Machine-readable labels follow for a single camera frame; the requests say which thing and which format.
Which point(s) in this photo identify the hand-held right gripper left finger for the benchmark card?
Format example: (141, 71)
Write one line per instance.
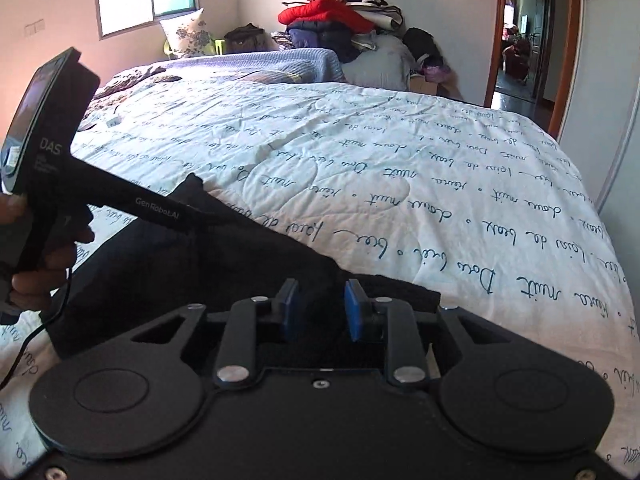
(290, 310)

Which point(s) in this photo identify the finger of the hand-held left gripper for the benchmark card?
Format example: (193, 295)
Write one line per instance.
(210, 220)

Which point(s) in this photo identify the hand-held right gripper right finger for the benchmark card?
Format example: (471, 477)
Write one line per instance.
(354, 310)

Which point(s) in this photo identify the black pants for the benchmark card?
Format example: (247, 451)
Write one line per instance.
(175, 285)

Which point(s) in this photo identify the person's left hand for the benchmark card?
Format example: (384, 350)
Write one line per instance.
(35, 280)

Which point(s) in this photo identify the small white charger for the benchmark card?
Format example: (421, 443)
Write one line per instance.
(113, 120)

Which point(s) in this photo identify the dark patterned cloth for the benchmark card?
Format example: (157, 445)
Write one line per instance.
(135, 82)

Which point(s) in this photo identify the white script-printed quilt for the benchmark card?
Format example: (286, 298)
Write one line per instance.
(400, 160)

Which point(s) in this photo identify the green plastic stool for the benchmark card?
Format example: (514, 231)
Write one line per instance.
(217, 46)

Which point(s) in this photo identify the blue knitted blanket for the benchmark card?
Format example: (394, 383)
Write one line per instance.
(280, 60)

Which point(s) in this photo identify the floral pillow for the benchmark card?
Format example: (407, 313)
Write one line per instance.
(187, 32)

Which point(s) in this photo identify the dark duffel bag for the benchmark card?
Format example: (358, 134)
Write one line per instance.
(245, 39)

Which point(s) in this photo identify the navy puffer jacket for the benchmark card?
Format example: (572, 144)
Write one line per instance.
(320, 40)

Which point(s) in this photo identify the grey fabric bundle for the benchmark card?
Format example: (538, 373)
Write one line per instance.
(380, 62)

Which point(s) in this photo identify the cardboard box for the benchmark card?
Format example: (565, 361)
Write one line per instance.
(435, 89)

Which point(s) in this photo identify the red puffer jacket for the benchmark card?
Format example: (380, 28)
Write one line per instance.
(325, 12)

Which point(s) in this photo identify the purple cloth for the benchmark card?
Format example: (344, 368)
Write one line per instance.
(437, 72)

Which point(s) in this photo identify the black bag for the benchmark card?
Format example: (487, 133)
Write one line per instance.
(422, 45)

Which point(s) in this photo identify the frosted sliding-door wardrobe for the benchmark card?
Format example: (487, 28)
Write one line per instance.
(615, 85)

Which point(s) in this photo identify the wall switch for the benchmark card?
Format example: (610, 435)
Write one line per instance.
(35, 27)

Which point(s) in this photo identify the wooden door frame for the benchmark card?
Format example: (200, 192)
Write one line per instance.
(567, 35)

